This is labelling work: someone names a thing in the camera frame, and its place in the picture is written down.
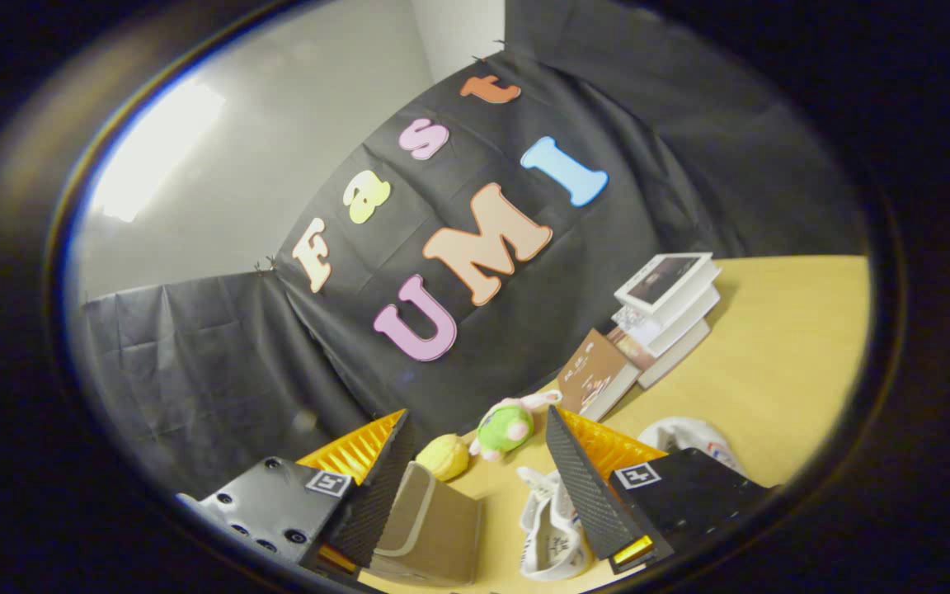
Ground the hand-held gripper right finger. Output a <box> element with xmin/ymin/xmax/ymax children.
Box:
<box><xmin>545</xmin><ymin>404</ymin><xmax>773</xmax><ymax>576</ymax></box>

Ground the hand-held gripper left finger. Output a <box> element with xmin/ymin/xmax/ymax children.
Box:
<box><xmin>176</xmin><ymin>408</ymin><xmax>416</xmax><ymax>587</ymax></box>

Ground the white canvas shoe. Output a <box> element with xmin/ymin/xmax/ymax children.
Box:
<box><xmin>637</xmin><ymin>416</ymin><xmax>748</xmax><ymax>479</ymax></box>
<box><xmin>515</xmin><ymin>466</ymin><xmax>597</xmax><ymax>582</ymax></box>

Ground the beige storage box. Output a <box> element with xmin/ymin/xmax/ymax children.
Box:
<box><xmin>366</xmin><ymin>460</ymin><xmax>486</xmax><ymax>588</ymax></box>

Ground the yellow lemon toy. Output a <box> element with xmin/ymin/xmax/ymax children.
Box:
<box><xmin>415</xmin><ymin>434</ymin><xmax>471</xmax><ymax>483</ymax></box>

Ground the green and pink plush toy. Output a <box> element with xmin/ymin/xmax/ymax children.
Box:
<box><xmin>468</xmin><ymin>389</ymin><xmax>564</xmax><ymax>462</ymax></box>

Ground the brown cover book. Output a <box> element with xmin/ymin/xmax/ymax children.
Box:
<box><xmin>556</xmin><ymin>328</ymin><xmax>643</xmax><ymax>422</ymax></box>

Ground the white patterned cover book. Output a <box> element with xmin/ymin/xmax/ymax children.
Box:
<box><xmin>611</xmin><ymin>285</ymin><xmax>722</xmax><ymax>358</ymax></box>

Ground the black backdrop cloth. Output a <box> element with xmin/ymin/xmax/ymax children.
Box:
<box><xmin>79</xmin><ymin>0</ymin><xmax>868</xmax><ymax>496</ymax></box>

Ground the white book with dark photo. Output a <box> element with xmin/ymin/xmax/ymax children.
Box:
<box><xmin>614</xmin><ymin>252</ymin><xmax>723</xmax><ymax>315</ymax></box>

